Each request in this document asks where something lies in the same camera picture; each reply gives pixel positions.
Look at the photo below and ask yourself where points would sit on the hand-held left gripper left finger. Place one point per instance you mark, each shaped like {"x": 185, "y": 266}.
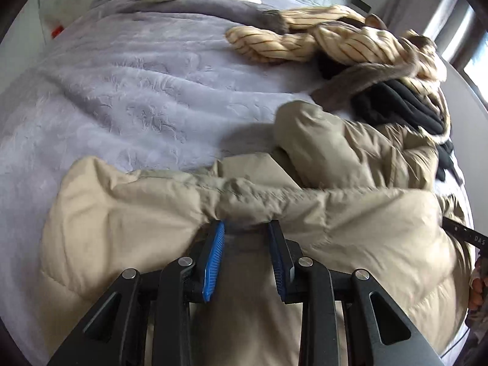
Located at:
{"x": 213, "y": 259}

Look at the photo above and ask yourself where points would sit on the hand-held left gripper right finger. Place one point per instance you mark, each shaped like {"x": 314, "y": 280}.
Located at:
{"x": 278, "y": 263}

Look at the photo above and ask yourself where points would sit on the beige puffer jacket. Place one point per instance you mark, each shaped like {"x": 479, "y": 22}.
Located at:
{"x": 362, "y": 228}

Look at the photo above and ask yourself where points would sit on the person's right hand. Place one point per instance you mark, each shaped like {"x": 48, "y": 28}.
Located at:
{"x": 478, "y": 282}

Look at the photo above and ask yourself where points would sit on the black folded garment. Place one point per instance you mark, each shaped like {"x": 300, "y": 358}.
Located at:
{"x": 400, "y": 106}

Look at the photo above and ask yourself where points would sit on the window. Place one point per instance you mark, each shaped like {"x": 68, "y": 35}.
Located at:
{"x": 476, "y": 64}

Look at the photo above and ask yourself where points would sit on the bed with lilac blanket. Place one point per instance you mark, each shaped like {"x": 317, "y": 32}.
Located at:
{"x": 133, "y": 103}

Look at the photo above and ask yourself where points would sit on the grey curtain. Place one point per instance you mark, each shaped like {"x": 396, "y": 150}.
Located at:
{"x": 419, "y": 15}

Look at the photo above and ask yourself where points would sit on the cream striped robe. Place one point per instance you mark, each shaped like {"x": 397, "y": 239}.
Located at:
{"x": 343, "y": 42}

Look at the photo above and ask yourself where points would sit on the red box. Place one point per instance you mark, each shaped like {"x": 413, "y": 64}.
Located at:
{"x": 57, "y": 30}

